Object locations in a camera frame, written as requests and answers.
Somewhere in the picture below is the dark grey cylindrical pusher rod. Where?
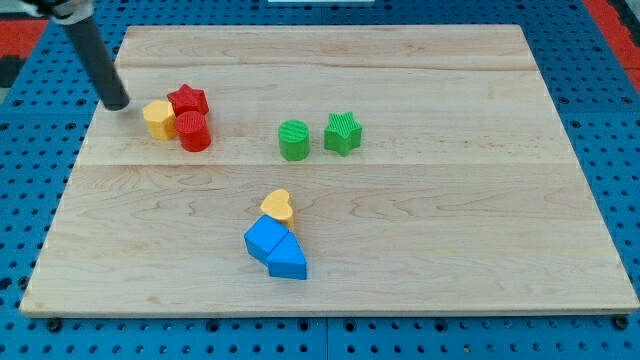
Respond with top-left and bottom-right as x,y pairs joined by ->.
63,16 -> 130,111

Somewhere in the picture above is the silver black robot end mount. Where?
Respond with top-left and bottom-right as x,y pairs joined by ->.
19,0 -> 95,25

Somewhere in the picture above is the yellow hexagon block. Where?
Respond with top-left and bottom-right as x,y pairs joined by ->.
142,100 -> 177,140

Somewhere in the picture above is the blue cube block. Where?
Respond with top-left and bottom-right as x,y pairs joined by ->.
244,215 -> 289,265

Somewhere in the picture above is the red star block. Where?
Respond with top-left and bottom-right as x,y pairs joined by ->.
167,84 -> 210,116

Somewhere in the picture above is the red cylinder block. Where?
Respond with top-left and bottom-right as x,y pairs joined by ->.
174,111 -> 211,152

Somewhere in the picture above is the green cylinder block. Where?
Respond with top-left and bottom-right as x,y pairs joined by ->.
278,119 -> 310,161

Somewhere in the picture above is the yellow heart block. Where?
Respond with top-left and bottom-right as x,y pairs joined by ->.
260,189 -> 295,231

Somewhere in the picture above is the green star block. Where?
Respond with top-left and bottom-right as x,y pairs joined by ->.
324,112 -> 363,157

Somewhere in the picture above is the blue pentagon block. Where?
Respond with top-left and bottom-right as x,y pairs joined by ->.
267,232 -> 307,280

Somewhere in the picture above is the light wooden board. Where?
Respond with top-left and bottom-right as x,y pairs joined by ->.
20,25 -> 639,318

